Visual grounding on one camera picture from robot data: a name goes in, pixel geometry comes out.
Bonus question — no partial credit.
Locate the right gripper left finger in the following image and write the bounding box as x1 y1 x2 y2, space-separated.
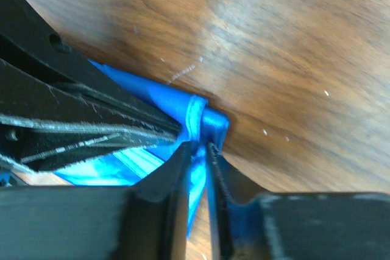
1 142 192 259

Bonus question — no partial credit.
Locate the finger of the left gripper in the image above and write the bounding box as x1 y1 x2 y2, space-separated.
1 0 180 132
1 61 180 172

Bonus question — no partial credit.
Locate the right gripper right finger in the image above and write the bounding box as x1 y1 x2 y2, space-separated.
206 143 389 259

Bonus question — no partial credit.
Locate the blue cloth napkin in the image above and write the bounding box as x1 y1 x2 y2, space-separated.
55 61 230 231

